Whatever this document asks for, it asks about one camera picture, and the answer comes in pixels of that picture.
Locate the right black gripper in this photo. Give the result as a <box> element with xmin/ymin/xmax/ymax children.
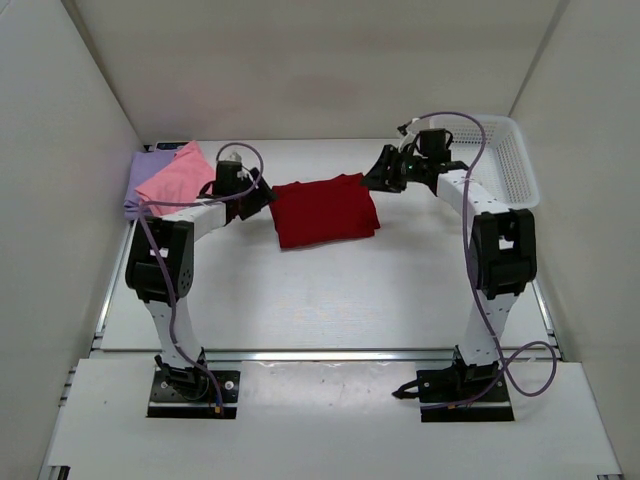
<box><xmin>363</xmin><ymin>146</ymin><xmax>431</xmax><ymax>194</ymax></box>

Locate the red t shirt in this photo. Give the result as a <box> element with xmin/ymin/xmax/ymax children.
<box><xmin>270</xmin><ymin>173</ymin><xmax>380</xmax><ymax>250</ymax></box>

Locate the pink t shirt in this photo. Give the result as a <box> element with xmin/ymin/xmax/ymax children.
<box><xmin>135</xmin><ymin>141</ymin><xmax>216</xmax><ymax>203</ymax></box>

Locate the purple t shirt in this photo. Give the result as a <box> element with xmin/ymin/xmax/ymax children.
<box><xmin>123</xmin><ymin>150</ymin><xmax>175</xmax><ymax>221</ymax></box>

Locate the white plastic laundry basket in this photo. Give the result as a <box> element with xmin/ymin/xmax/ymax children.
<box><xmin>429</xmin><ymin>115</ymin><xmax>540</xmax><ymax>209</ymax></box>

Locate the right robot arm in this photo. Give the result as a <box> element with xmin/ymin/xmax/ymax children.
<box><xmin>361</xmin><ymin>129</ymin><xmax>537</xmax><ymax>400</ymax></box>

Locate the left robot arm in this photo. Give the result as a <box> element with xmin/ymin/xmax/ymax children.
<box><xmin>125</xmin><ymin>153</ymin><xmax>276</xmax><ymax>400</ymax></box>

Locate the dark label sticker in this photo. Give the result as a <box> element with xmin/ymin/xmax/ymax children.
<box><xmin>154</xmin><ymin>142</ymin><xmax>188</xmax><ymax>151</ymax></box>

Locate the aluminium rail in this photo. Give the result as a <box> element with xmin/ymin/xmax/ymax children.
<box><xmin>206</xmin><ymin>349</ymin><xmax>453</xmax><ymax>363</ymax></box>

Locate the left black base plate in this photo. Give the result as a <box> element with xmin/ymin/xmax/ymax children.
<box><xmin>147</xmin><ymin>370</ymin><xmax>241</xmax><ymax>420</ymax></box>

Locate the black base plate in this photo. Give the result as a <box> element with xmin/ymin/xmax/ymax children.
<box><xmin>147</xmin><ymin>370</ymin><xmax>241</xmax><ymax>420</ymax></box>
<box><xmin>392</xmin><ymin>366</ymin><xmax>515</xmax><ymax>423</ymax></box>

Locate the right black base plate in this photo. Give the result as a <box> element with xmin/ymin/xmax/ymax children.
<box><xmin>392</xmin><ymin>366</ymin><xmax>515</xmax><ymax>423</ymax></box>

